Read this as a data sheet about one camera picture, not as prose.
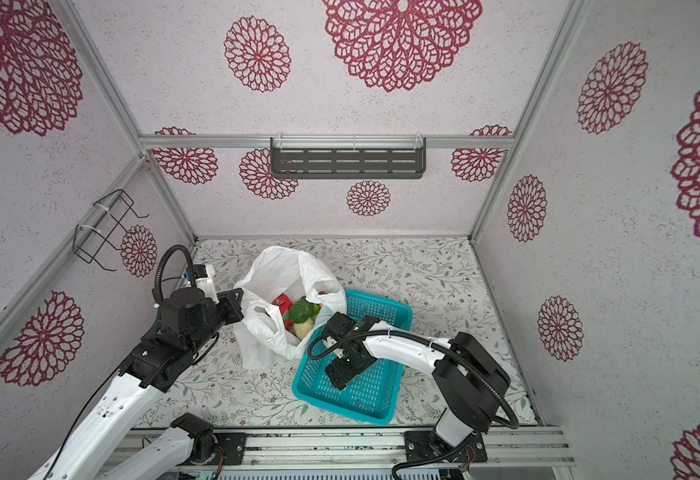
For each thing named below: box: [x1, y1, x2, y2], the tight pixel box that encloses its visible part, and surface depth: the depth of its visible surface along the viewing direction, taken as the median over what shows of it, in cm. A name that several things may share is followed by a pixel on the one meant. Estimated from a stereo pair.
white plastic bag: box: [233, 246, 347, 371], surface depth 81 cm
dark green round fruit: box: [290, 296, 322, 324], surface depth 89 cm
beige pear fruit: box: [293, 317, 314, 341], surface depth 92 cm
